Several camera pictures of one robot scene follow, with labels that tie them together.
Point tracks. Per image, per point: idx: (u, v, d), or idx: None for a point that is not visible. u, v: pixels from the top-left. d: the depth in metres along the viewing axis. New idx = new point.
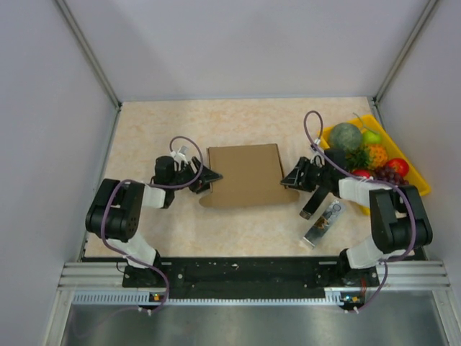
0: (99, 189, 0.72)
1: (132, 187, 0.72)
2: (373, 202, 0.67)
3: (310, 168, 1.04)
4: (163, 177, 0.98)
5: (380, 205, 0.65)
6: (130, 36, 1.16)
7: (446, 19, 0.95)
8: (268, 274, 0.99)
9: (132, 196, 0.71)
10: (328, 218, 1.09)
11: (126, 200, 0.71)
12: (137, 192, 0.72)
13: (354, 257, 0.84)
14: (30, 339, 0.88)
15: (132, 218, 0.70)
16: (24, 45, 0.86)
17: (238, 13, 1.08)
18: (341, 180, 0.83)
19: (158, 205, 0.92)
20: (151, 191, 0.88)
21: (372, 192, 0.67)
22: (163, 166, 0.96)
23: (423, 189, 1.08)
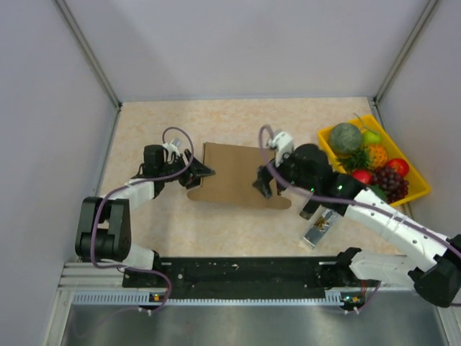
0: (82, 211, 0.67)
1: (117, 207, 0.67)
2: (433, 275, 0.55)
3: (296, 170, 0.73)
4: (151, 163, 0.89)
5: (447, 282, 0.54)
6: (129, 35, 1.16)
7: (446, 19, 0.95)
8: (268, 274, 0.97)
9: (117, 216, 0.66)
10: (329, 218, 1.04)
11: (112, 223, 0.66)
12: (123, 210, 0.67)
13: (360, 266, 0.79)
14: (31, 339, 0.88)
15: (122, 240, 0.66)
16: (24, 45, 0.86)
17: (238, 13, 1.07)
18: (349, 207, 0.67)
19: (148, 199, 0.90)
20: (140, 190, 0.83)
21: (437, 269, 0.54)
22: (153, 151, 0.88)
23: (423, 189, 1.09)
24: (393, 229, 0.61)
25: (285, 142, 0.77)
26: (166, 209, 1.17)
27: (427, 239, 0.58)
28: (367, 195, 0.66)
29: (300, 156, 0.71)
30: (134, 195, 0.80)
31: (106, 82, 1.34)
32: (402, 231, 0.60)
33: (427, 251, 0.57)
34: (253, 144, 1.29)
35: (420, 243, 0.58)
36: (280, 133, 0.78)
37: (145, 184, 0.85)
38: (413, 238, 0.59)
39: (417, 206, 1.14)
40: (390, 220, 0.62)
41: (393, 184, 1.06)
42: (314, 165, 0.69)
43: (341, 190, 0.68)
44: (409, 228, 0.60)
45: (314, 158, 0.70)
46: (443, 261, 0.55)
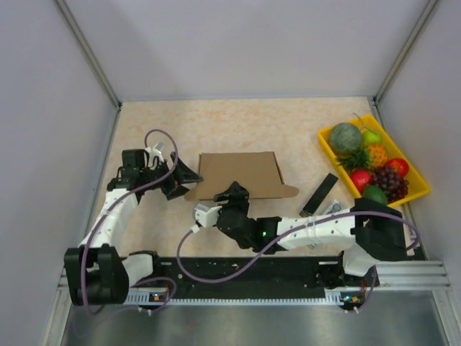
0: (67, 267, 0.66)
1: (104, 259, 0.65)
2: (368, 246, 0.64)
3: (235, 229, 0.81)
4: (132, 164, 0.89)
5: (373, 243, 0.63)
6: (128, 35, 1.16)
7: (445, 19, 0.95)
8: (269, 274, 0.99)
9: (106, 267, 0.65)
10: None
11: (101, 271, 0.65)
12: (112, 260, 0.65)
13: (350, 266, 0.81)
14: (30, 339, 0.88)
15: (116, 285, 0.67)
16: (24, 45, 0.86)
17: (238, 12, 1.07)
18: (283, 245, 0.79)
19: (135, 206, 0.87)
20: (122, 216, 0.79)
21: (362, 243, 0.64)
22: (132, 150, 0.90)
23: (423, 189, 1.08)
24: (315, 233, 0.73)
25: (204, 218, 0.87)
26: (166, 209, 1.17)
27: (338, 221, 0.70)
28: (284, 223, 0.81)
29: (225, 228, 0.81)
30: (117, 223, 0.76)
31: (106, 82, 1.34)
32: (320, 228, 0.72)
33: (345, 232, 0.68)
34: (253, 144, 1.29)
35: (336, 229, 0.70)
36: (196, 212, 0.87)
37: (124, 202, 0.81)
38: (330, 229, 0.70)
39: (417, 206, 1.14)
40: (307, 229, 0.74)
41: (393, 184, 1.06)
42: (240, 228, 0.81)
43: (266, 236, 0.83)
44: (321, 223, 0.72)
45: (235, 223, 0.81)
46: (358, 231, 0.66)
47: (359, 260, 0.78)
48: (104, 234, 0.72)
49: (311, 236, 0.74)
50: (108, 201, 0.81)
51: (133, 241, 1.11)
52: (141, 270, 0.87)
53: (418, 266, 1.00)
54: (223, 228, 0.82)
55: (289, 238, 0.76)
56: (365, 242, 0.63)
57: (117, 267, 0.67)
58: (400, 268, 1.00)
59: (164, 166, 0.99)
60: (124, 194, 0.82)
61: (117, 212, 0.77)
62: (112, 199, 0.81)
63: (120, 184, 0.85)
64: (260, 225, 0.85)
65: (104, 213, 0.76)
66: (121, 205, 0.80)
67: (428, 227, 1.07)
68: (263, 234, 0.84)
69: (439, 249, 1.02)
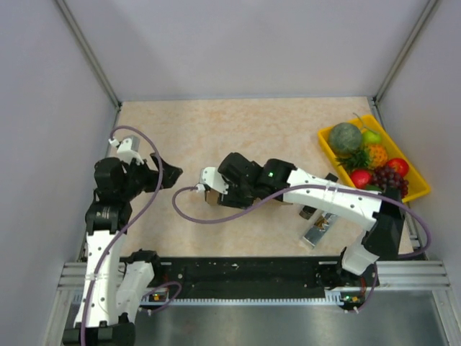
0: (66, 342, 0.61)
1: (104, 332, 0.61)
2: (380, 233, 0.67)
3: (230, 174, 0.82)
4: (108, 185, 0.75)
5: (391, 236, 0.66)
6: (129, 35, 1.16)
7: (445, 19, 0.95)
8: (268, 274, 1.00)
9: (109, 343, 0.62)
10: (329, 218, 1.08)
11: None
12: (113, 336, 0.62)
13: (348, 262, 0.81)
14: (30, 339, 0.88)
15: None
16: (24, 45, 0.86)
17: (238, 13, 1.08)
18: (285, 195, 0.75)
19: (124, 237, 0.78)
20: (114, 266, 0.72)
21: (382, 229, 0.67)
22: (107, 171, 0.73)
23: (423, 189, 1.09)
24: (333, 199, 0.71)
25: (211, 177, 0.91)
26: (166, 209, 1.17)
27: (362, 200, 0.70)
28: (298, 175, 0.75)
29: (222, 166, 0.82)
30: (109, 285, 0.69)
31: (106, 82, 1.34)
32: (341, 198, 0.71)
33: (366, 211, 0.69)
34: (253, 144, 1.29)
35: (358, 205, 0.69)
36: (202, 172, 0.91)
37: (111, 253, 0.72)
38: (351, 202, 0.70)
39: (417, 206, 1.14)
40: (326, 193, 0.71)
41: (393, 184, 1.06)
42: (236, 171, 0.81)
43: (273, 177, 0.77)
44: (344, 194, 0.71)
45: (233, 164, 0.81)
46: (382, 218, 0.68)
47: (356, 256, 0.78)
48: (99, 305, 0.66)
49: (327, 202, 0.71)
50: (92, 254, 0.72)
51: (133, 241, 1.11)
52: (143, 280, 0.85)
53: (418, 266, 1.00)
54: (220, 167, 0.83)
55: (301, 192, 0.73)
56: (384, 230, 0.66)
57: (120, 335, 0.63)
58: (400, 268, 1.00)
59: (142, 166, 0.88)
60: (109, 243, 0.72)
61: (106, 272, 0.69)
62: (96, 251, 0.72)
63: (101, 216, 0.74)
64: (266, 169, 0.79)
65: (92, 276, 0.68)
66: (107, 259, 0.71)
67: (428, 227, 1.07)
68: (269, 174, 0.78)
69: (439, 249, 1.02)
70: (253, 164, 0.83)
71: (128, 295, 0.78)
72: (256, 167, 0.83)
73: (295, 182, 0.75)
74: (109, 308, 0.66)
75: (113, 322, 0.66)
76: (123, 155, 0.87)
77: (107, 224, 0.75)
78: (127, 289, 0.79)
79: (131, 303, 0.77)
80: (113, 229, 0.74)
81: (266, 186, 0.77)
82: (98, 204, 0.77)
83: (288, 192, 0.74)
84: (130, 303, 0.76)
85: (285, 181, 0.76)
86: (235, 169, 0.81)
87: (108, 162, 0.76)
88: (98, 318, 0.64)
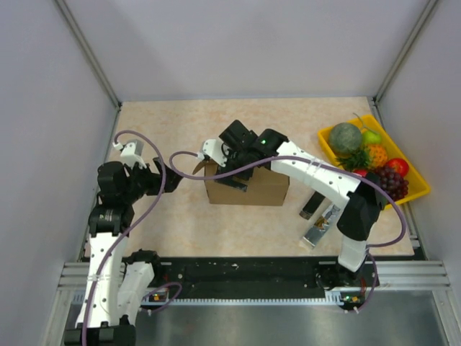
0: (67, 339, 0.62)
1: (106, 332, 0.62)
2: (349, 211, 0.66)
3: (227, 139, 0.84)
4: (110, 189, 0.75)
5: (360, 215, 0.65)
6: (129, 36, 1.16)
7: (445, 18, 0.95)
8: (268, 274, 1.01)
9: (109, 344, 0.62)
10: (329, 218, 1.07)
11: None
12: (114, 337, 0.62)
13: (342, 255, 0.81)
14: (30, 339, 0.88)
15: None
16: (24, 45, 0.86)
17: (238, 14, 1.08)
18: (274, 163, 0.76)
19: (126, 240, 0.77)
20: (117, 267, 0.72)
21: (350, 205, 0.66)
22: (109, 174, 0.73)
23: (423, 189, 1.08)
24: (315, 173, 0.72)
25: (211, 149, 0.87)
26: (166, 209, 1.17)
27: (341, 179, 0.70)
28: (289, 146, 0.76)
29: (223, 132, 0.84)
30: (111, 286, 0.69)
31: (106, 82, 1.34)
32: (322, 174, 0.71)
33: (341, 189, 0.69)
34: None
35: (336, 183, 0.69)
36: (204, 144, 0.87)
37: (113, 254, 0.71)
38: (330, 179, 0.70)
39: (417, 206, 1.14)
40: (310, 167, 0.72)
41: (393, 184, 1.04)
42: (231, 140, 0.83)
43: (265, 145, 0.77)
44: (326, 171, 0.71)
45: (231, 130, 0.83)
46: (355, 197, 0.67)
47: (345, 249, 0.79)
48: (100, 306, 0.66)
49: (308, 175, 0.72)
50: (94, 254, 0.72)
51: (133, 241, 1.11)
52: (145, 280, 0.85)
53: (418, 265, 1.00)
54: (221, 134, 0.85)
55: (287, 163, 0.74)
56: (353, 208, 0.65)
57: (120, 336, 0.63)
58: (399, 268, 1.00)
59: (144, 171, 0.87)
60: (111, 245, 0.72)
61: (108, 273, 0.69)
62: (99, 253, 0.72)
63: (104, 220, 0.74)
64: (260, 136, 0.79)
65: (93, 277, 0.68)
66: (110, 260, 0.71)
67: (428, 227, 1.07)
68: (261, 143, 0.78)
69: (439, 249, 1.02)
70: (251, 132, 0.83)
71: (128, 296, 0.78)
72: (254, 137, 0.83)
73: (284, 153, 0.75)
74: (111, 310, 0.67)
75: (114, 324, 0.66)
76: (124, 158, 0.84)
77: (110, 227, 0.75)
78: (127, 290, 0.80)
79: (132, 303, 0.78)
80: (115, 232, 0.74)
81: (257, 152, 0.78)
82: (101, 207, 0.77)
83: (275, 161, 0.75)
84: (130, 305, 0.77)
85: (276, 150, 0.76)
86: (232, 135, 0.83)
87: (109, 167, 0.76)
88: (99, 319, 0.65)
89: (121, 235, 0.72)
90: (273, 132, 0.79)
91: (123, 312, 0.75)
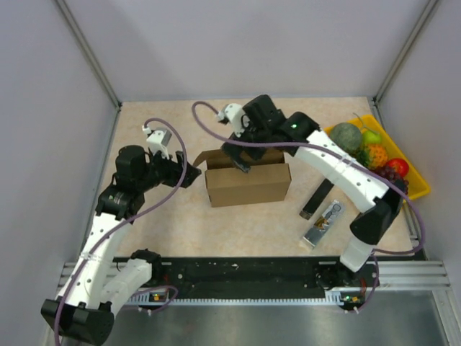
0: (45, 305, 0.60)
1: (79, 313, 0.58)
2: (373, 218, 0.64)
3: (252, 112, 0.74)
4: (126, 173, 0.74)
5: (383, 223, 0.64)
6: (129, 36, 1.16)
7: (445, 19, 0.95)
8: (268, 274, 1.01)
9: (81, 326, 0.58)
10: (328, 218, 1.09)
11: (77, 327, 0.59)
12: (86, 321, 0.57)
13: (346, 254, 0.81)
14: (30, 339, 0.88)
15: (97, 336, 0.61)
16: (24, 45, 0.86)
17: (239, 13, 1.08)
18: (300, 149, 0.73)
19: (129, 227, 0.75)
20: (111, 254, 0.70)
21: (376, 213, 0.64)
22: (127, 160, 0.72)
23: (422, 189, 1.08)
24: (344, 171, 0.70)
25: (234, 112, 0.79)
26: (167, 209, 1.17)
27: (369, 182, 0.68)
28: (320, 137, 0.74)
29: (248, 105, 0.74)
30: (100, 269, 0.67)
31: (106, 82, 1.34)
32: (350, 174, 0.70)
33: (369, 193, 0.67)
34: None
35: (364, 185, 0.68)
36: (227, 105, 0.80)
37: (111, 238, 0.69)
38: (359, 181, 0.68)
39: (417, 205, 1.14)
40: (339, 163, 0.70)
41: None
42: (255, 114, 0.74)
43: (296, 130, 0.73)
44: (356, 171, 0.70)
45: (259, 104, 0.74)
46: (380, 204, 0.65)
47: (350, 247, 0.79)
48: (83, 286, 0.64)
49: (336, 171, 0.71)
50: (94, 233, 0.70)
51: (133, 241, 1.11)
52: (140, 277, 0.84)
53: (418, 265, 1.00)
54: (245, 105, 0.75)
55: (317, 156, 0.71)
56: (379, 216, 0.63)
57: (95, 322, 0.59)
58: (400, 268, 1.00)
59: (165, 161, 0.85)
60: (111, 228, 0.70)
61: (101, 254, 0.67)
62: (98, 232, 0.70)
63: (111, 203, 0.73)
64: (289, 119, 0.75)
65: (83, 256, 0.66)
66: (106, 243, 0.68)
67: (428, 227, 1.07)
68: (291, 126, 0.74)
69: (439, 249, 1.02)
70: (279, 112, 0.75)
71: (118, 286, 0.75)
72: (282, 116, 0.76)
73: (314, 143, 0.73)
74: (92, 292, 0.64)
75: (92, 307, 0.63)
76: (150, 145, 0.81)
77: (116, 210, 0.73)
78: (119, 280, 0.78)
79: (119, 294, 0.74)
80: (119, 215, 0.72)
81: (284, 135, 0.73)
82: (113, 187, 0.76)
83: (305, 149, 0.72)
84: (117, 295, 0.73)
85: (306, 138, 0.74)
86: (259, 110, 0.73)
87: (132, 151, 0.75)
88: (78, 299, 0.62)
89: (124, 220, 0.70)
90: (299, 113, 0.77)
91: (107, 298, 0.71)
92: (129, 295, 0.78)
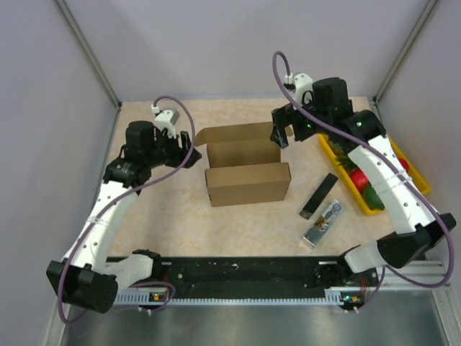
0: (50, 265, 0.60)
1: (84, 274, 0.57)
2: (407, 241, 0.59)
3: (320, 91, 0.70)
4: (135, 144, 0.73)
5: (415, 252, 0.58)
6: (128, 36, 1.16)
7: (445, 18, 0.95)
8: (268, 274, 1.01)
9: (86, 288, 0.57)
10: (328, 218, 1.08)
11: (82, 290, 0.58)
12: (91, 282, 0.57)
13: (353, 255, 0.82)
14: (30, 339, 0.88)
15: (101, 302, 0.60)
16: (23, 45, 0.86)
17: (238, 13, 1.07)
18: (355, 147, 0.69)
19: (136, 197, 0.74)
20: (117, 223, 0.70)
21: (412, 238, 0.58)
22: (137, 131, 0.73)
23: (422, 189, 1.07)
24: (394, 187, 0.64)
25: (301, 84, 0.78)
26: (167, 209, 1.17)
27: (418, 206, 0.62)
28: (382, 144, 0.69)
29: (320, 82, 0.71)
30: (106, 233, 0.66)
31: (106, 82, 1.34)
32: (401, 192, 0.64)
33: (413, 217, 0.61)
34: None
35: (410, 207, 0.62)
36: (300, 74, 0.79)
37: (119, 204, 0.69)
38: (407, 200, 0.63)
39: None
40: (393, 178, 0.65)
41: None
42: (321, 94, 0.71)
43: (359, 127, 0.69)
44: (408, 190, 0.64)
45: (334, 89, 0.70)
46: (421, 232, 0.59)
47: (363, 254, 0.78)
48: (89, 249, 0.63)
49: (386, 185, 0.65)
50: (101, 200, 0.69)
51: (133, 240, 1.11)
52: (140, 269, 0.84)
53: (418, 265, 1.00)
54: (316, 83, 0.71)
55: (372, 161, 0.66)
56: (413, 242, 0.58)
57: (99, 287, 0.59)
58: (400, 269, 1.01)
59: (171, 140, 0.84)
60: (119, 194, 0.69)
61: (107, 219, 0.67)
62: (105, 199, 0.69)
63: (118, 172, 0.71)
64: (358, 115, 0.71)
65: (91, 220, 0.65)
66: (113, 208, 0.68)
67: None
68: (356, 123, 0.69)
69: (439, 249, 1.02)
70: (349, 104, 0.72)
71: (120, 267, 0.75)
72: (350, 108, 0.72)
73: (375, 146, 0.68)
74: (99, 255, 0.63)
75: (97, 270, 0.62)
76: (157, 124, 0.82)
77: (122, 179, 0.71)
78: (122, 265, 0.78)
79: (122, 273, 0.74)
80: (127, 183, 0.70)
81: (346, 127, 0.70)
82: (120, 160, 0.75)
83: (361, 150, 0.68)
84: (119, 272, 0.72)
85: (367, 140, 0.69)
86: (329, 93, 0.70)
87: (140, 124, 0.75)
88: (84, 261, 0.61)
89: (132, 188, 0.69)
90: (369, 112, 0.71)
91: (112, 272, 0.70)
92: (130, 278, 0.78)
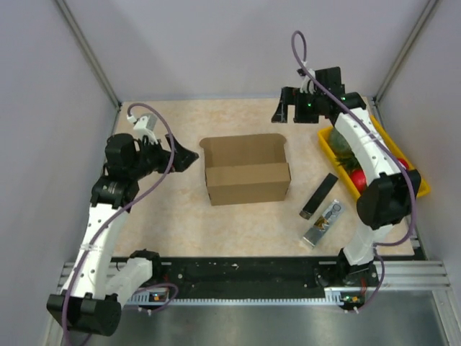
0: (50, 300, 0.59)
1: (87, 304, 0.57)
2: (372, 188, 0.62)
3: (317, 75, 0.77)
4: (117, 162, 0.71)
5: (379, 194, 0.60)
6: (129, 35, 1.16)
7: (445, 18, 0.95)
8: (268, 274, 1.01)
9: (88, 316, 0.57)
10: (328, 218, 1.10)
11: (86, 318, 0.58)
12: (95, 311, 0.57)
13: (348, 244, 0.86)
14: (30, 339, 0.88)
15: (106, 326, 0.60)
16: (24, 45, 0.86)
17: (239, 12, 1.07)
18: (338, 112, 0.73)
19: (127, 216, 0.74)
20: (110, 246, 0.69)
21: (375, 182, 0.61)
22: (117, 148, 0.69)
23: (422, 189, 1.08)
24: (366, 144, 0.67)
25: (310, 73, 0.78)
26: (167, 209, 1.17)
27: (385, 161, 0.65)
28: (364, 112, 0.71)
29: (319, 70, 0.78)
30: (101, 259, 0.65)
31: (106, 81, 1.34)
32: (372, 148, 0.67)
33: (378, 169, 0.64)
34: None
35: (378, 161, 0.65)
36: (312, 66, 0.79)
37: (110, 226, 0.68)
38: (374, 156, 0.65)
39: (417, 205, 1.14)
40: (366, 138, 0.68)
41: None
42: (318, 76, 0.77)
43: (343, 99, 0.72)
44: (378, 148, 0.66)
45: (330, 72, 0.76)
46: (385, 178, 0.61)
47: (355, 239, 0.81)
48: (87, 277, 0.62)
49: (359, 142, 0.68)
50: (91, 224, 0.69)
51: (133, 240, 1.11)
52: (141, 274, 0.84)
53: (418, 266, 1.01)
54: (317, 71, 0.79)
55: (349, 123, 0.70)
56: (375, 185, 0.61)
57: (102, 312, 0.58)
58: (400, 268, 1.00)
59: (155, 147, 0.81)
60: (109, 217, 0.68)
61: (101, 245, 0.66)
62: (96, 223, 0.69)
63: (106, 192, 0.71)
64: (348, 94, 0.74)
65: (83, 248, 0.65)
66: (105, 232, 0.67)
67: (428, 227, 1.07)
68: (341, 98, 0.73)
69: (439, 249, 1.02)
70: (343, 86, 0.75)
71: (121, 281, 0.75)
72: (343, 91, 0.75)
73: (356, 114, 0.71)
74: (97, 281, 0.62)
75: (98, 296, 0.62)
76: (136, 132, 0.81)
77: (111, 200, 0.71)
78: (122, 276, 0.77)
79: (124, 287, 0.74)
80: (116, 204, 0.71)
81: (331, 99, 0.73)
82: (106, 179, 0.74)
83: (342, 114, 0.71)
84: (121, 288, 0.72)
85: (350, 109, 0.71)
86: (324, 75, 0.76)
87: (119, 138, 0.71)
88: (83, 290, 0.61)
89: (122, 208, 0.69)
90: (359, 99, 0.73)
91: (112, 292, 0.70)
92: (131, 289, 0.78)
